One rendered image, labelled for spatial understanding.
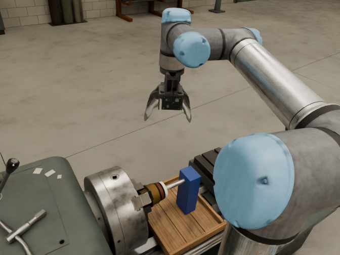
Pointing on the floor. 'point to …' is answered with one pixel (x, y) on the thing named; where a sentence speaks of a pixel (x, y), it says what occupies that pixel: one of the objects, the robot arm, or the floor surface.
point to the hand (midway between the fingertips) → (167, 120)
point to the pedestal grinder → (217, 7)
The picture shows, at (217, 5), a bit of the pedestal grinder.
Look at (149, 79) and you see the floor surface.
